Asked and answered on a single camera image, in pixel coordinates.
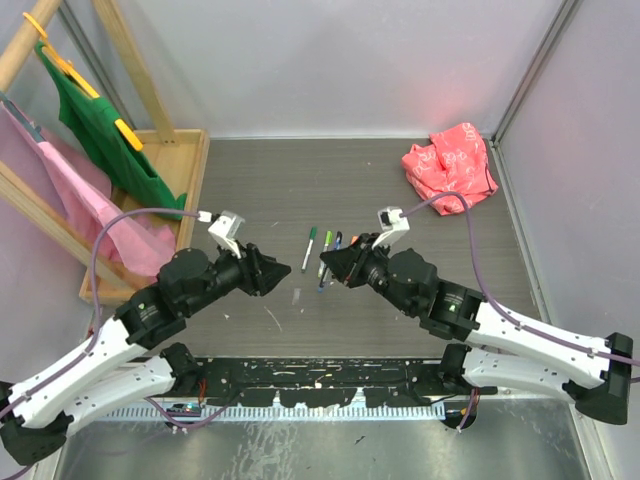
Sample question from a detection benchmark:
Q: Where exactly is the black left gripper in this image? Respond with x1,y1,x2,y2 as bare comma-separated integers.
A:
183,236,290,316

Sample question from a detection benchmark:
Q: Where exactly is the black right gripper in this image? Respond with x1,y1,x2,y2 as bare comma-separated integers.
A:
320,232,416,316

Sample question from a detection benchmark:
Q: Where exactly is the white pen with lime end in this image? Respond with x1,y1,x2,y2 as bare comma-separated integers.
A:
317,239,331,280

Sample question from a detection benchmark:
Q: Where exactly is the dark blue pen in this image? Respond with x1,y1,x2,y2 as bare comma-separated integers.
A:
318,231,343,293

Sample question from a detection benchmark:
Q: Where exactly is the white marker with green end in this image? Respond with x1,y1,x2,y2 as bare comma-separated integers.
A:
301,238,314,273

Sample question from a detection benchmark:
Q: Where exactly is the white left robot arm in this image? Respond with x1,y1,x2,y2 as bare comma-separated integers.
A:
1,244,291,466

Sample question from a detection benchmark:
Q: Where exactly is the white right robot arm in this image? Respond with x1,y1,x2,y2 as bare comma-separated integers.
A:
320,234,633,425

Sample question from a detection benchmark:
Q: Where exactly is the wooden rack base tray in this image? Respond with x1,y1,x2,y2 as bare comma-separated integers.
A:
79,129,209,305

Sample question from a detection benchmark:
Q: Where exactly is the coral patterned cloth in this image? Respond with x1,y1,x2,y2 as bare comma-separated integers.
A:
401,122,498,216

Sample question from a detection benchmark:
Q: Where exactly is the green cloth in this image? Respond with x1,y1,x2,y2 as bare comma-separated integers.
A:
34,41,187,210

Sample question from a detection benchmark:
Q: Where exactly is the pink cloth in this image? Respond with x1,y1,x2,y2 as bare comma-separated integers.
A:
1,105,175,277

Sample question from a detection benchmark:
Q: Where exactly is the blue-grey clothes hanger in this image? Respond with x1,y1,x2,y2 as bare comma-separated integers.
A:
1,92,45,143

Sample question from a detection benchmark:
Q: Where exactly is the yellow clothes hanger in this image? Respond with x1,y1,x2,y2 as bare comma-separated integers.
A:
22,12,143,151

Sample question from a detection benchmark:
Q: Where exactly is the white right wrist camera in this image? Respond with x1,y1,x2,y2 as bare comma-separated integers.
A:
373,206,410,248

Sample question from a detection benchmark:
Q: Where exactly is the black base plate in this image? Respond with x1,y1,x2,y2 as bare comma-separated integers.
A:
164,357,471,408

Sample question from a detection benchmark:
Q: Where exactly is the grey slotted cable duct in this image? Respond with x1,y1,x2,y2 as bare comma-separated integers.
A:
98,402,446,422

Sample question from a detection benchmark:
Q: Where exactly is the wooden rack frame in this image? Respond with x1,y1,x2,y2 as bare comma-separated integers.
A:
1,1,186,287

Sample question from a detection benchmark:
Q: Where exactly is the aluminium frame post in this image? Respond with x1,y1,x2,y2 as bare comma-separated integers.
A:
489,0,585,146

